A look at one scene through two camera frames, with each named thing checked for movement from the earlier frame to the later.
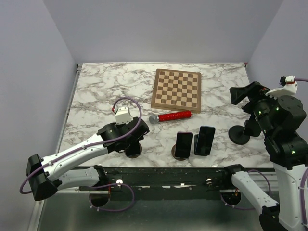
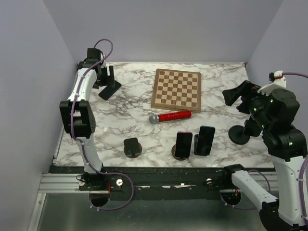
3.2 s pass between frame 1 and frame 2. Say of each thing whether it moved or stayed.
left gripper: moved
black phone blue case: stayed
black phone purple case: stayed
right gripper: stayed
